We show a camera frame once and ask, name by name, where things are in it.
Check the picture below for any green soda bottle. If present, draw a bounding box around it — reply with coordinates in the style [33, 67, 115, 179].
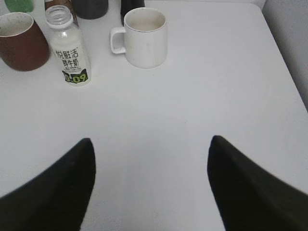
[4, 0, 34, 13]

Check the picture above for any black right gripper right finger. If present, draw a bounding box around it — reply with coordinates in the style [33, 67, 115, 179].
[207, 135, 308, 231]

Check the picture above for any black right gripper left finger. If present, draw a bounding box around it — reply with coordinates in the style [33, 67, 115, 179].
[0, 138, 96, 231]

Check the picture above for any dark grey ceramic mug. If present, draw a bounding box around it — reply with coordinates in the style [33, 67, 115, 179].
[71, 0, 109, 19]

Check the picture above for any brown coffee drink bottle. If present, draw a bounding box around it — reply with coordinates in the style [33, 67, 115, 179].
[44, 0, 78, 26]

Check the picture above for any milk bottle without cap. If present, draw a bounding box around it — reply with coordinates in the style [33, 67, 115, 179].
[45, 5, 91, 87]

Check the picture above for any white ceramic mug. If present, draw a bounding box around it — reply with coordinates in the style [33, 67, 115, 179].
[109, 7, 168, 69]

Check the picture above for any cola bottle red label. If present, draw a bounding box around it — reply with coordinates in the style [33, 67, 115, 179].
[120, 0, 145, 25]

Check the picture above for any red ceramic mug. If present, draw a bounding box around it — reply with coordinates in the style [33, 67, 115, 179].
[0, 12, 50, 71]

